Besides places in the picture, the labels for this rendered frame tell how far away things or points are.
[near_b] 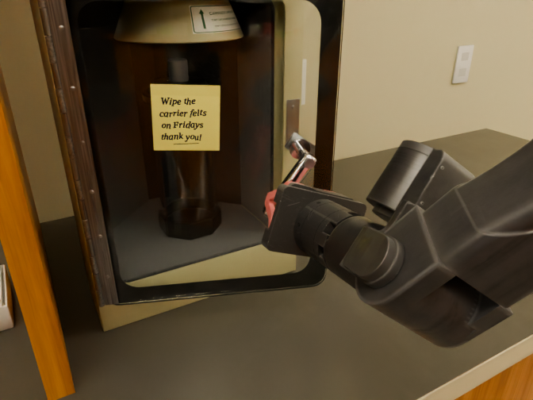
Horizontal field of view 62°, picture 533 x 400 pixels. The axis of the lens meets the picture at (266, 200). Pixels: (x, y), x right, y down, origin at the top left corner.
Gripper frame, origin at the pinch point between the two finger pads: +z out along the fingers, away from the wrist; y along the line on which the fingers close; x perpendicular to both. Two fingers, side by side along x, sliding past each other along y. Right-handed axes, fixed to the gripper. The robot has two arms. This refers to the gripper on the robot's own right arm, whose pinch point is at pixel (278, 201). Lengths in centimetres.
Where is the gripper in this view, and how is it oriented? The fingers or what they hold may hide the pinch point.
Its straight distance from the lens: 52.1
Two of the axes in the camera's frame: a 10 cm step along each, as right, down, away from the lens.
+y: -8.6, -1.8, -4.7
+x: -2.8, 9.5, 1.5
